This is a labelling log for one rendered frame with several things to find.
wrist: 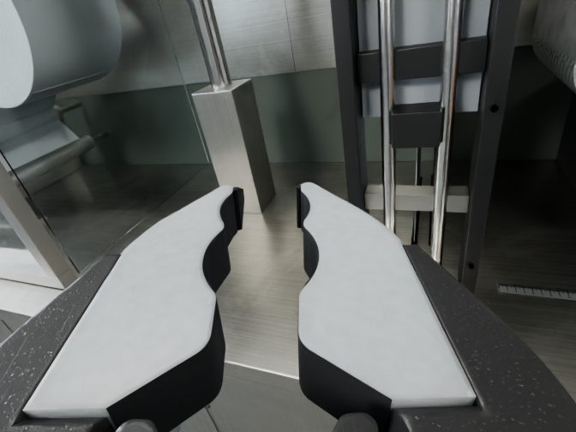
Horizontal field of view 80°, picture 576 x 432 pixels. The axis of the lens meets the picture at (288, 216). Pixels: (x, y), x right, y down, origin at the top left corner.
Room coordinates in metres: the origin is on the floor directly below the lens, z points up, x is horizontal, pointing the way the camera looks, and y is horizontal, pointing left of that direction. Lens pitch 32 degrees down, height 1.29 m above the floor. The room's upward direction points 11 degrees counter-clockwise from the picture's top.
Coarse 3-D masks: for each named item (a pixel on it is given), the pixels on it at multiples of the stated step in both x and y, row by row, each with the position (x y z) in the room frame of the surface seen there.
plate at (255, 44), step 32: (160, 0) 1.03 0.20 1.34; (224, 0) 0.96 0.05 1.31; (256, 0) 0.92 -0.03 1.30; (288, 0) 0.89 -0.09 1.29; (320, 0) 0.86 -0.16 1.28; (192, 32) 1.00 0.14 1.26; (224, 32) 0.96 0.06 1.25; (256, 32) 0.93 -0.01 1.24; (288, 32) 0.89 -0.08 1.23; (320, 32) 0.86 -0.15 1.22; (192, 64) 1.01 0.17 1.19; (256, 64) 0.93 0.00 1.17; (288, 64) 0.90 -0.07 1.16; (320, 64) 0.86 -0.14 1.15
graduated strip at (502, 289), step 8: (504, 288) 0.33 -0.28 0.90; (512, 288) 0.33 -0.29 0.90; (520, 288) 0.33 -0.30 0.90; (528, 288) 0.32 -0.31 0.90; (536, 288) 0.32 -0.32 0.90; (544, 288) 0.32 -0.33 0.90; (552, 288) 0.31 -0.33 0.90; (528, 296) 0.31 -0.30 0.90; (536, 296) 0.31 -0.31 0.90; (544, 296) 0.30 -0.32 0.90; (552, 296) 0.30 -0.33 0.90; (560, 296) 0.30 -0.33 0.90; (568, 296) 0.30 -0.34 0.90
